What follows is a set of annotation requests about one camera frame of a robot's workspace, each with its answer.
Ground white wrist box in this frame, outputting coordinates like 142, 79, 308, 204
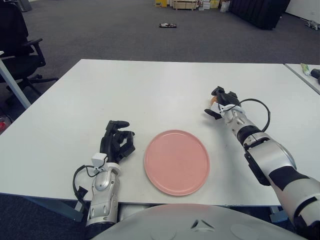
91, 152, 107, 171
211, 102, 226, 119

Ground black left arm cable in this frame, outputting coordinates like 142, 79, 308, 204
72, 164, 98, 206

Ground stacked white cardboard boxes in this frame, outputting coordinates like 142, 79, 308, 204
199, 0, 221, 11

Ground black curtain partition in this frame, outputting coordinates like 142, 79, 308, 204
228, 0, 292, 31

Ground red object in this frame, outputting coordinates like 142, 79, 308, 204
0, 116, 12, 133

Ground wooden crate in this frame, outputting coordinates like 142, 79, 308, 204
173, 0, 200, 11

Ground black office chair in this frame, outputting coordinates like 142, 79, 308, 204
0, 2, 60, 106

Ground pink round plate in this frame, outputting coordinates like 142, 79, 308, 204
143, 129, 211, 196

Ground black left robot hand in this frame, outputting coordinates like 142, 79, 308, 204
99, 120, 137, 163

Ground white side table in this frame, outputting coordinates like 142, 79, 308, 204
284, 63, 320, 96

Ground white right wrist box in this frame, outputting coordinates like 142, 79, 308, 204
211, 102, 226, 119

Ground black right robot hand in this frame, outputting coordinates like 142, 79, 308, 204
204, 86, 243, 121

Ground grey toy robot dog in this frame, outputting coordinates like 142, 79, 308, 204
304, 20, 320, 30

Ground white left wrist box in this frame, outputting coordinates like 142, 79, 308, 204
91, 152, 107, 171

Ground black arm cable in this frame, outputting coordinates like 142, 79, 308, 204
233, 98, 272, 132
72, 164, 98, 206

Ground green white tube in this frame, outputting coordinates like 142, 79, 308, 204
300, 63, 312, 76

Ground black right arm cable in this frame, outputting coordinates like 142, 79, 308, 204
233, 98, 272, 132

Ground blue grey table frame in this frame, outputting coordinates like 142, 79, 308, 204
23, 196, 291, 223

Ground grey robot torso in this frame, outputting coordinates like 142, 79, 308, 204
91, 202, 301, 240

